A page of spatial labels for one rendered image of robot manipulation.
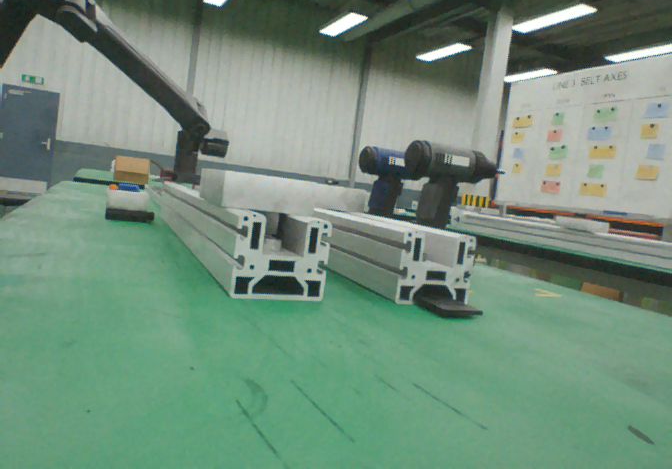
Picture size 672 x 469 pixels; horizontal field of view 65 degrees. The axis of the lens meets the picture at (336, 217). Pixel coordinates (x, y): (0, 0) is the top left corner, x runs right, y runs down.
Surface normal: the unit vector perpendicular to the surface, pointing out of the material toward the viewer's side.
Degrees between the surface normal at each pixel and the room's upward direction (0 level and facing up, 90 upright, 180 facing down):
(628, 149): 90
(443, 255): 90
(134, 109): 90
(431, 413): 0
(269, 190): 90
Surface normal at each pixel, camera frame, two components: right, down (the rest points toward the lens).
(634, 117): -0.91, -0.10
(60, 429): 0.13, -0.99
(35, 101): 0.41, 0.10
